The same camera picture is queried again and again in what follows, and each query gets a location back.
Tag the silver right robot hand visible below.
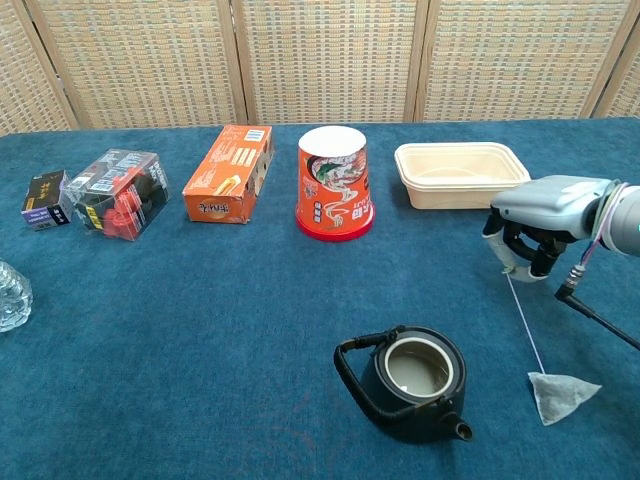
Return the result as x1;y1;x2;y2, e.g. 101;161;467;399
482;174;621;285

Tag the grey tea bag with string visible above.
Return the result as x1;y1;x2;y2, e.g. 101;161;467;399
501;267;603;427

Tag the black cast iron teapot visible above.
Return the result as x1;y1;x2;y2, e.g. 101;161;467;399
333;325;474;445

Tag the beige plastic food container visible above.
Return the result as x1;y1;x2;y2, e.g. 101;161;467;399
393;141;532;211

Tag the orange instant noodle cup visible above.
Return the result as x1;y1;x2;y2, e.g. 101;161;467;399
294;126;376;243

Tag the woven wooden folding screen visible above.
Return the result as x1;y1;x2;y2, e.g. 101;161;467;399
0;0;640;136

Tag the orange cardboard box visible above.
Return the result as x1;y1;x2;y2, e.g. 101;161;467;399
181;124;276;225

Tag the blue table carpet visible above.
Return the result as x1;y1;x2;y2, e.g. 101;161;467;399
0;117;640;480

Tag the clear box with red items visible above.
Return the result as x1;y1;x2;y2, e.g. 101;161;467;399
64;148;171;243

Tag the small black purple box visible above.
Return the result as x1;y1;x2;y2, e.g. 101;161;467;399
20;169;75;233

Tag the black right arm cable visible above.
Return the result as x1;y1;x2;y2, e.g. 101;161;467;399
553;239;640;351

